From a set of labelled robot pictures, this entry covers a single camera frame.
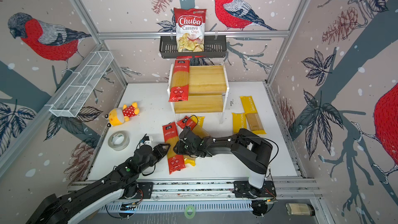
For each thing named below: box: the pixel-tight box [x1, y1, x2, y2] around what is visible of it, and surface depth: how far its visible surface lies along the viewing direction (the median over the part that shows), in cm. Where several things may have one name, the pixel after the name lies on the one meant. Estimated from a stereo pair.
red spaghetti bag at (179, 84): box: [168, 59, 190, 103], surface depth 74 cm
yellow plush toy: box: [104, 102, 140, 128], surface depth 99 cm
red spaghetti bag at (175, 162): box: [162, 121, 187, 175], surface depth 85 cm
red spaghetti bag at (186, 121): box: [176, 115, 197, 131], surface depth 94 cm
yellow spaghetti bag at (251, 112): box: [239, 95, 267, 135], surface depth 105 cm
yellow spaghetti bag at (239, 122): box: [231, 112, 248, 135], surface depth 100 cm
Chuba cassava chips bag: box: [173, 7, 207, 53], surface depth 87 cm
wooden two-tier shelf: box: [166, 61, 230, 124], surface depth 81 cm
